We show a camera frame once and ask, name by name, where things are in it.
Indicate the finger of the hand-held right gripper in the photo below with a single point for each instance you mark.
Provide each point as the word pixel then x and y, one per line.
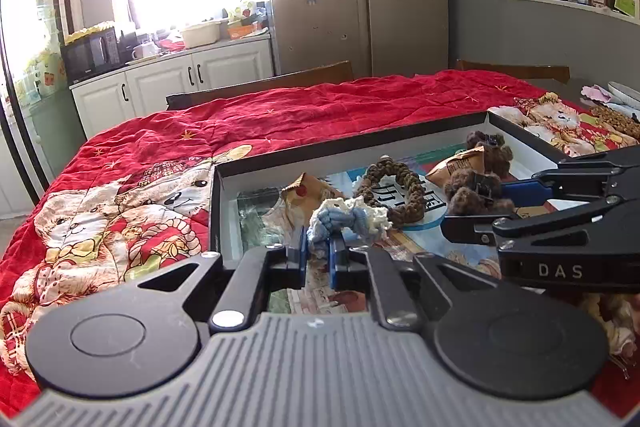
pixel 470 229
pixel 525 190

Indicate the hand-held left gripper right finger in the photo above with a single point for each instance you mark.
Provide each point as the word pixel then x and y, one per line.
pixel 337 263

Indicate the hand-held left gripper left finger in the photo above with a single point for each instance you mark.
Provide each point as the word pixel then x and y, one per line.
pixel 299 257

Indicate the brown fuzzy hair claw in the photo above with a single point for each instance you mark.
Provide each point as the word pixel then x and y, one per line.
pixel 462 199
pixel 492 152

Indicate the blue knitted scrunchie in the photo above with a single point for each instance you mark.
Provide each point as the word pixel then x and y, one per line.
pixel 345 214

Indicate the brown paper pyramid packet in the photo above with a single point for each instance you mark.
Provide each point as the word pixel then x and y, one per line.
pixel 305 193
pixel 460 167

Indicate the brown knitted scrunchie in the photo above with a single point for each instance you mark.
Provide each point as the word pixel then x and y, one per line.
pixel 410 207

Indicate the cream knitted scrunchie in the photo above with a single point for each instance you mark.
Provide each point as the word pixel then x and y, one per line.
pixel 617 332

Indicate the black cardboard box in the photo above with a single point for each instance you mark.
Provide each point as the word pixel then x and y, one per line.
pixel 300 159

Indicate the wooden bead trivet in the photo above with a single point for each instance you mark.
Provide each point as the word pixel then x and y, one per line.
pixel 617 119

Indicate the dark wooden chair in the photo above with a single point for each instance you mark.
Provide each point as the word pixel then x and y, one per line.
pixel 310 74
pixel 515 71

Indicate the pink cloth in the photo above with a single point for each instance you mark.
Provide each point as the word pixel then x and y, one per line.
pixel 595 93

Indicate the red printed blanket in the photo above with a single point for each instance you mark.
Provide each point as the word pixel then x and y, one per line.
pixel 350 107

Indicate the white cabinet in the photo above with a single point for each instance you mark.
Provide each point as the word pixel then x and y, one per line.
pixel 160 92

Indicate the white basin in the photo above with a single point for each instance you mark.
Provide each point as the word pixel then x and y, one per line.
pixel 200 34

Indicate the white mug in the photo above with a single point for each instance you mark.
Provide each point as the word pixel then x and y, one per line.
pixel 142 52

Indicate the black microwave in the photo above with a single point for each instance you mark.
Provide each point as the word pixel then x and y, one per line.
pixel 85 54

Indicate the yellow fringe cover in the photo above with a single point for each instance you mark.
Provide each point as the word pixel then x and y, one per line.
pixel 90 31

